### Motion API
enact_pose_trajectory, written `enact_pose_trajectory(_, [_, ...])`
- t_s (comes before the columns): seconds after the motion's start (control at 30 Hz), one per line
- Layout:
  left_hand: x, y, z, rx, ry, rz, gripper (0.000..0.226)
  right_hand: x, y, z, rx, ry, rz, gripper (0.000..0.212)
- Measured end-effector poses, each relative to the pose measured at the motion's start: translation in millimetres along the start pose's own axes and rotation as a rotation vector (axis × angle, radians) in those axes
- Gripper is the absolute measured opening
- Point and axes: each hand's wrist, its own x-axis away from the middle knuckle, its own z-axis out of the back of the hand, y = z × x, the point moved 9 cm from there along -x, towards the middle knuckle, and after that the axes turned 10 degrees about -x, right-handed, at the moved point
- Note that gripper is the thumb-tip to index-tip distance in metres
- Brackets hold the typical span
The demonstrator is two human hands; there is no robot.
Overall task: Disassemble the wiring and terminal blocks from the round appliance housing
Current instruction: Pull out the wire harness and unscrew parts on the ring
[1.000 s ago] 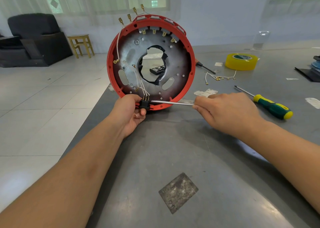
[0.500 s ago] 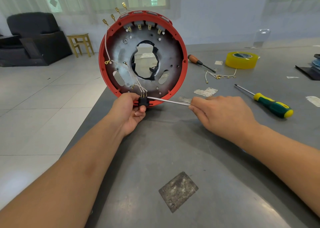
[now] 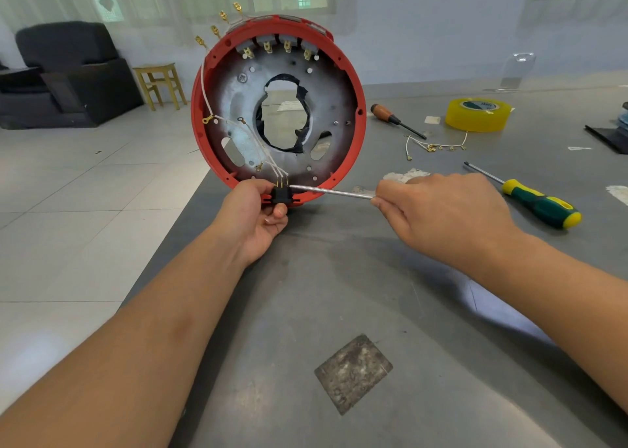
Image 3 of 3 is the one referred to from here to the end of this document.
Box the person's left hand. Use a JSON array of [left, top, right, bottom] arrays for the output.
[[214, 178, 290, 267]]

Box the person's right hand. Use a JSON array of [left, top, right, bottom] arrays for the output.
[[371, 173, 521, 279]]

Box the teal handle screwdriver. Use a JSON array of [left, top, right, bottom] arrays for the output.
[[289, 184, 377, 201]]

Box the green yellow handle screwdriver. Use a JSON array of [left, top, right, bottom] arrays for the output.
[[463, 161, 583, 231]]

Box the red round appliance base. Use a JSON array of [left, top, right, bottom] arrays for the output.
[[190, 4, 368, 209]]

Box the person's right forearm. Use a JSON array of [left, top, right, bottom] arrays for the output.
[[491, 237, 628, 409]]

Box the person's left forearm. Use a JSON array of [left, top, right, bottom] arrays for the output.
[[0, 229, 247, 448]]

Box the crumpled white tape piece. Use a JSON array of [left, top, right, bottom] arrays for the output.
[[381, 169, 431, 185]]

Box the yellow tape roll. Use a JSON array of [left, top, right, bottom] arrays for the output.
[[444, 96, 514, 134]]

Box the black flat plate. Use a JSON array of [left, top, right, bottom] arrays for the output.
[[585, 123, 628, 156]]

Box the small wooden stool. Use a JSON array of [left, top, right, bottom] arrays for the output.
[[132, 63, 188, 111]]

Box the black armchair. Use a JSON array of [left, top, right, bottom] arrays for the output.
[[0, 21, 145, 130]]

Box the orange handle screwdriver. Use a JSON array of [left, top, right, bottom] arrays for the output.
[[370, 103, 428, 141]]

